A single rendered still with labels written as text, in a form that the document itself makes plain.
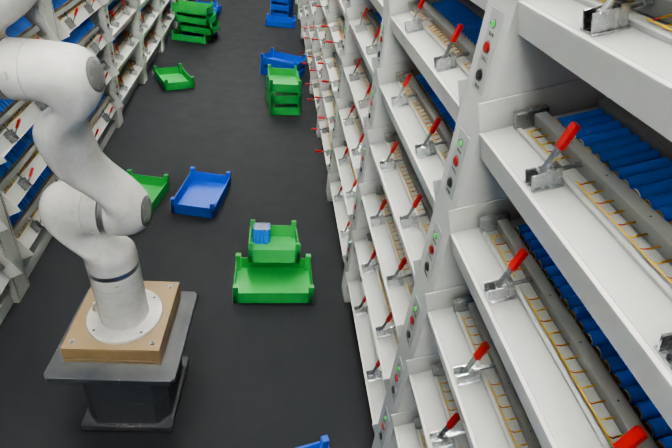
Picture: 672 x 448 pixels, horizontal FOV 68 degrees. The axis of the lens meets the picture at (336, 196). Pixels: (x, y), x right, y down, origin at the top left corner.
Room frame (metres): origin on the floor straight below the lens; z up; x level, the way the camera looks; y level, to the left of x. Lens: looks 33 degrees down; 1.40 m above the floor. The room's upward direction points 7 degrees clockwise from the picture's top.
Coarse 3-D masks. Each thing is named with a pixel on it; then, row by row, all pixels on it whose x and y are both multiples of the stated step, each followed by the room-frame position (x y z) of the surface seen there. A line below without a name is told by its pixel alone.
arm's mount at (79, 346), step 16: (160, 288) 1.02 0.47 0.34; (176, 288) 1.03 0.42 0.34; (176, 304) 1.00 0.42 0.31; (80, 320) 0.88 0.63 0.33; (160, 320) 0.91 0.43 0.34; (80, 336) 0.83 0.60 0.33; (144, 336) 0.85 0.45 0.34; (160, 336) 0.86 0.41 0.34; (64, 352) 0.79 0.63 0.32; (80, 352) 0.79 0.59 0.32; (96, 352) 0.80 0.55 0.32; (112, 352) 0.80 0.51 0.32; (128, 352) 0.80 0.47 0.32; (144, 352) 0.81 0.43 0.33; (160, 352) 0.82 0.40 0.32
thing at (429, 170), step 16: (400, 64) 1.40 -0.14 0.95; (384, 80) 1.40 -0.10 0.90; (400, 80) 1.39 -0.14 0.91; (384, 96) 1.32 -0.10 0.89; (400, 112) 1.20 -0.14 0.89; (400, 128) 1.12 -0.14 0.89; (416, 128) 1.10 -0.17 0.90; (416, 160) 0.96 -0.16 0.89; (432, 160) 0.95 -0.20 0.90; (432, 176) 0.89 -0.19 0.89; (432, 192) 0.84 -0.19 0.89; (432, 208) 0.84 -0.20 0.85
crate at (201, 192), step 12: (192, 168) 2.11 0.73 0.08; (192, 180) 2.11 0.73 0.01; (204, 180) 2.12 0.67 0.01; (216, 180) 2.12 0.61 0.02; (228, 180) 2.08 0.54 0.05; (180, 192) 1.95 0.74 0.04; (192, 192) 2.01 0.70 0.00; (204, 192) 2.02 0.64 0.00; (216, 192) 2.03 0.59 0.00; (180, 204) 1.83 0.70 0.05; (192, 204) 1.91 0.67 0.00; (204, 204) 1.92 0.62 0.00; (216, 204) 1.86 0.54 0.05; (204, 216) 1.82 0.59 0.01
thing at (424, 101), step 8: (416, 80) 1.33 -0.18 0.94; (416, 88) 1.28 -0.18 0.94; (416, 96) 1.26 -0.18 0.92; (424, 96) 1.22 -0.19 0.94; (424, 104) 1.18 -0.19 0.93; (432, 112) 1.12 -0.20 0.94; (432, 120) 1.10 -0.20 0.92; (440, 128) 1.04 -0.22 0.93; (432, 136) 1.04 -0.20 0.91; (440, 136) 1.04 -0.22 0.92; (448, 136) 1.00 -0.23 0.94; (448, 144) 0.97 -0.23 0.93
